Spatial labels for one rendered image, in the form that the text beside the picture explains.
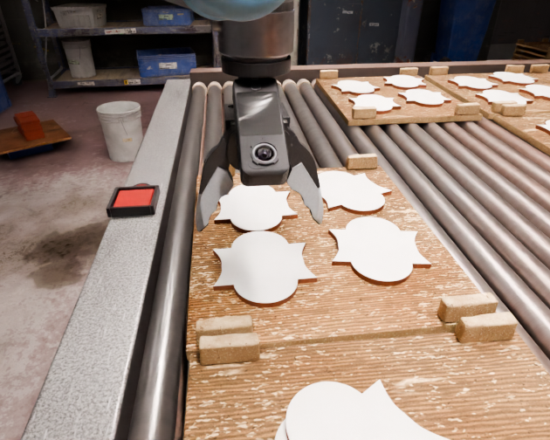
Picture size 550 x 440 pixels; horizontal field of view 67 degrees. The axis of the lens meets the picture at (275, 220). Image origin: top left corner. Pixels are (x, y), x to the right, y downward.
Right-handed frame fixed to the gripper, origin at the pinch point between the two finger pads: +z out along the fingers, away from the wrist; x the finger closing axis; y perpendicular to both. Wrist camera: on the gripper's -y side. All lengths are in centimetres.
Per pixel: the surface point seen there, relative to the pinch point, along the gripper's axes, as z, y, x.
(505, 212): 7.3, 11.9, -41.9
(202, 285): 5.7, -2.6, 7.6
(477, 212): 7.2, 12.3, -37.2
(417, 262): 4.7, -2.4, -20.0
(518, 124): 5, 47, -66
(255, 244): 4.7, 4.0, 0.5
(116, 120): 66, 248, 77
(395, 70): 4, 102, -56
